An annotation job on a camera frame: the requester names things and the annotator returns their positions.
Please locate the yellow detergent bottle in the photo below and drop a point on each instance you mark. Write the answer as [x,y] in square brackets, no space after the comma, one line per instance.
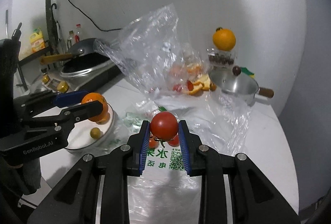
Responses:
[37,40]

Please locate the orange peel scraps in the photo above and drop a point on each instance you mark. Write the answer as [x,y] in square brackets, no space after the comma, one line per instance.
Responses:
[196,84]

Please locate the white round plate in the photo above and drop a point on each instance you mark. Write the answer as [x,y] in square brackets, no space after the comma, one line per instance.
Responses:
[86,134]

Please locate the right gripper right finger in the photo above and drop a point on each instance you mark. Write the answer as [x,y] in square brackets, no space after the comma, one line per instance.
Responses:
[254,199]

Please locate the clear plastic bag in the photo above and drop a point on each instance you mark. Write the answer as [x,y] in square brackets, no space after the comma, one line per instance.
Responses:
[150,55]

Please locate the yellow green sponge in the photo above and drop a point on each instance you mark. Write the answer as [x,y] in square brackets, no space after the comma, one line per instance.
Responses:
[247,72]

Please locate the small steel saucepan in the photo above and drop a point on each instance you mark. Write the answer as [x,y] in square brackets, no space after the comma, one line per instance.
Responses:
[240,86]

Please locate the red tomato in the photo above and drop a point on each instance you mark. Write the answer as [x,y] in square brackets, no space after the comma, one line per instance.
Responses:
[153,143]
[164,126]
[174,142]

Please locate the printed plastic bag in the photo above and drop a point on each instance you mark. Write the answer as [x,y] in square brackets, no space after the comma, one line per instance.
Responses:
[175,194]

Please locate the mandarin orange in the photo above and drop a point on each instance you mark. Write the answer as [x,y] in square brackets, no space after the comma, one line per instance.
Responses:
[103,117]
[100,116]
[90,97]

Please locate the steel induction cooker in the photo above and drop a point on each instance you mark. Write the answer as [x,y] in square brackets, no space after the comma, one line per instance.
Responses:
[89,79]

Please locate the black wok with wooden handle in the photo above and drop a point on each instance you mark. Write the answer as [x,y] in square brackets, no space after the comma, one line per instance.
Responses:
[81,56]

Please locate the red cap sauce bottle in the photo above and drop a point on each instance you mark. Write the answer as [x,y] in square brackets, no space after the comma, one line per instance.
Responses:
[78,33]

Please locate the black umbrella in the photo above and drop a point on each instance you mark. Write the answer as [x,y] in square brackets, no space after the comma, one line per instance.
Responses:
[54,25]

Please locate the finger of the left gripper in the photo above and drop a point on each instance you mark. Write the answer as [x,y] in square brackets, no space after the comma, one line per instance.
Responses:
[69,97]
[65,121]

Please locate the clear box of dates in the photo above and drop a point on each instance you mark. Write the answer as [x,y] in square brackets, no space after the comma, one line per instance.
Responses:
[220,58]

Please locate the dark oil bottle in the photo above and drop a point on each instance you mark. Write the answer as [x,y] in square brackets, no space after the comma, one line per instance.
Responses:
[70,40]

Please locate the large orange with leaf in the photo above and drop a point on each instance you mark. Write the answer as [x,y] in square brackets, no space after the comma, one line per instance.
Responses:
[224,39]

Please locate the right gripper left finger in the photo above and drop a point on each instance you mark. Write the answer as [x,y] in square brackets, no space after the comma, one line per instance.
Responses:
[96,183]

